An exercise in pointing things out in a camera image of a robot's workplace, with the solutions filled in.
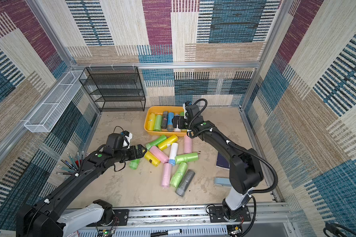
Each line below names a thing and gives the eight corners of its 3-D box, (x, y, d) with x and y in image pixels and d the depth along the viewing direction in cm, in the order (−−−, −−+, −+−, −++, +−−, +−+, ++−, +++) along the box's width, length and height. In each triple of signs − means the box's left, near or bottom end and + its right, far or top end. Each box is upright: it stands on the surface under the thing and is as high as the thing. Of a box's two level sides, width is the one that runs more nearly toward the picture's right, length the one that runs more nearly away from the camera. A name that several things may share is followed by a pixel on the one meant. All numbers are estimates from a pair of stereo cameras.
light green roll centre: (176, 165, 92) (175, 163, 89) (174, 158, 95) (174, 155, 92) (199, 159, 94) (199, 157, 91) (196, 153, 97) (196, 150, 94)
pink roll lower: (160, 187, 84) (160, 185, 82) (164, 164, 92) (163, 162, 90) (170, 188, 84) (169, 186, 81) (172, 165, 92) (172, 163, 90)
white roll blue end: (168, 165, 91) (168, 163, 90) (172, 144, 101) (172, 142, 99) (175, 165, 91) (175, 164, 89) (178, 145, 100) (178, 143, 99)
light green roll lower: (166, 183, 85) (166, 182, 83) (179, 161, 94) (179, 159, 91) (176, 189, 83) (176, 187, 81) (188, 165, 92) (188, 163, 89)
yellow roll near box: (160, 150, 97) (160, 148, 95) (157, 145, 100) (156, 143, 98) (178, 140, 102) (178, 138, 100) (175, 136, 105) (175, 134, 103)
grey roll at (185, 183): (175, 193, 82) (174, 192, 80) (188, 170, 90) (188, 168, 88) (182, 198, 80) (182, 196, 78) (195, 174, 89) (195, 172, 87)
